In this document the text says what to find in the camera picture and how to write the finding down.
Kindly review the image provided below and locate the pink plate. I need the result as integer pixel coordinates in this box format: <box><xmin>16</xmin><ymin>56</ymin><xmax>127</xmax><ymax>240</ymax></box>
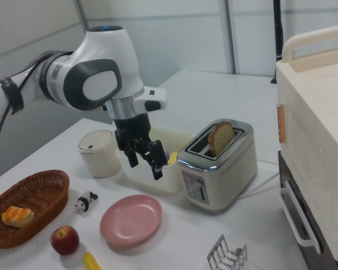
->
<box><xmin>99</xmin><ymin>194</ymin><xmax>163</xmax><ymax>249</ymax></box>

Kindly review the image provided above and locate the dark oven with white handle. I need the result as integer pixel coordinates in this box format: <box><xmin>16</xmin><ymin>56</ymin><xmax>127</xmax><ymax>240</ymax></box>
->
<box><xmin>278</xmin><ymin>151</ymin><xmax>338</xmax><ymax>270</ymax></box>

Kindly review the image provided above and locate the cream cabinet with handle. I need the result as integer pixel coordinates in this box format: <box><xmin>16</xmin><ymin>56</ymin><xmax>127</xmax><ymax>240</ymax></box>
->
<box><xmin>275</xmin><ymin>24</ymin><xmax>338</xmax><ymax>265</ymax></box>

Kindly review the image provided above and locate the cream and chrome toaster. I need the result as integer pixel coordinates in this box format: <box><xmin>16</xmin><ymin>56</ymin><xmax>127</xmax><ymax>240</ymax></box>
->
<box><xmin>176</xmin><ymin>118</ymin><xmax>259</xmax><ymax>216</ymax></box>

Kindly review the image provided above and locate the panda figurine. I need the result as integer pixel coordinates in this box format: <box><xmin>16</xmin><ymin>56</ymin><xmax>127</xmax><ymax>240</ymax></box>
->
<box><xmin>74</xmin><ymin>191</ymin><xmax>99</xmax><ymax>214</ymax></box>

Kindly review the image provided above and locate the yellow banana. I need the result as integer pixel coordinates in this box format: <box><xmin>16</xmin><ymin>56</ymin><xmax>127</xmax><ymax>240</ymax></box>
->
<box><xmin>82</xmin><ymin>251</ymin><xmax>102</xmax><ymax>270</ymax></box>

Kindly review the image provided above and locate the black cable strap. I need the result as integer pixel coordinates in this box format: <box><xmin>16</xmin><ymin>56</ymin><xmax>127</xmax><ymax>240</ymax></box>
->
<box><xmin>0</xmin><ymin>77</ymin><xmax>25</xmax><ymax>115</ymax></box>

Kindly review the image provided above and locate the brown toast bread slice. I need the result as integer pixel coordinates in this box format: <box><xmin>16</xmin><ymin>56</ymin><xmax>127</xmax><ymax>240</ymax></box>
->
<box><xmin>207</xmin><ymin>120</ymin><xmax>236</xmax><ymax>158</ymax></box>

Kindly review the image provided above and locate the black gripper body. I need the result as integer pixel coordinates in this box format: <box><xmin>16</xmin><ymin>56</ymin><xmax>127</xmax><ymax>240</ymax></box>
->
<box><xmin>113</xmin><ymin>113</ymin><xmax>158</xmax><ymax>160</ymax></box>

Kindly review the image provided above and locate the black pole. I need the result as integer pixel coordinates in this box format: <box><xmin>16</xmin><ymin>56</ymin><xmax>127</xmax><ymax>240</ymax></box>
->
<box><xmin>271</xmin><ymin>0</ymin><xmax>284</xmax><ymax>84</ymax></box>

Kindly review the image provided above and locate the red apple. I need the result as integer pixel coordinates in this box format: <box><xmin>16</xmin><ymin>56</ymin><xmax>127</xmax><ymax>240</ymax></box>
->
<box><xmin>50</xmin><ymin>225</ymin><xmax>80</xmax><ymax>256</ymax></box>

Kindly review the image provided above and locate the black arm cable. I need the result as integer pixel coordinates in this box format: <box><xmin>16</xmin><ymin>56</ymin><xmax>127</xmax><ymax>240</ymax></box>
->
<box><xmin>0</xmin><ymin>55</ymin><xmax>74</xmax><ymax>158</ymax></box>

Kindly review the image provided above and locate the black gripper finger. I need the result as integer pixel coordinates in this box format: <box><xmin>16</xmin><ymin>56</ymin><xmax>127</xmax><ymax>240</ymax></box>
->
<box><xmin>123</xmin><ymin>146</ymin><xmax>139</xmax><ymax>169</ymax></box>
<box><xmin>146</xmin><ymin>139</ymin><xmax>164</xmax><ymax>181</ymax></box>

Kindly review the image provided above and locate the brown wicker basket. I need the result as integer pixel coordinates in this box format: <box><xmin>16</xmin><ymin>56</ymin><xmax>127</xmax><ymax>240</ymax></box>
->
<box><xmin>0</xmin><ymin>169</ymin><xmax>70</xmax><ymax>250</ymax></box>

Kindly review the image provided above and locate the orange cabinet door handle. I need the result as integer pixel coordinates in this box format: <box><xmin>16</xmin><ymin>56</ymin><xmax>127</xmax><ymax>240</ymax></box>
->
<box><xmin>277</xmin><ymin>103</ymin><xmax>287</xmax><ymax>144</ymax></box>

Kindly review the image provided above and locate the white toaster cable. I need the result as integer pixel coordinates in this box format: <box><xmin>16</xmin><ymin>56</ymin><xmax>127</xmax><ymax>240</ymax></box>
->
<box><xmin>239</xmin><ymin>170</ymin><xmax>280</xmax><ymax>200</ymax></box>

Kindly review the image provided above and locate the metal toast rack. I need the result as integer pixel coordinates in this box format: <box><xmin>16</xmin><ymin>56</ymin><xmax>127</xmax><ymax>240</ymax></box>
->
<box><xmin>207</xmin><ymin>234</ymin><xmax>248</xmax><ymax>270</ymax></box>

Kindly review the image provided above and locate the orange glazed pastry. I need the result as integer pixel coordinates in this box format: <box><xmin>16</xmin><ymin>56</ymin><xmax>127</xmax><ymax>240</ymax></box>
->
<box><xmin>1</xmin><ymin>205</ymin><xmax>35</xmax><ymax>228</ymax></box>

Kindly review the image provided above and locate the white plastic tub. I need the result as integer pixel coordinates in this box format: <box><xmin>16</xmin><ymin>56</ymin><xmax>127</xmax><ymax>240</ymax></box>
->
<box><xmin>114</xmin><ymin>126</ymin><xmax>195</xmax><ymax>195</ymax></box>

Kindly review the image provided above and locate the cream lidded bin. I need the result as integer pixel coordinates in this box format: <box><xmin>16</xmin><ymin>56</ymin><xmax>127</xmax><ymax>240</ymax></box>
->
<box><xmin>78</xmin><ymin>129</ymin><xmax>122</xmax><ymax>178</ymax></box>

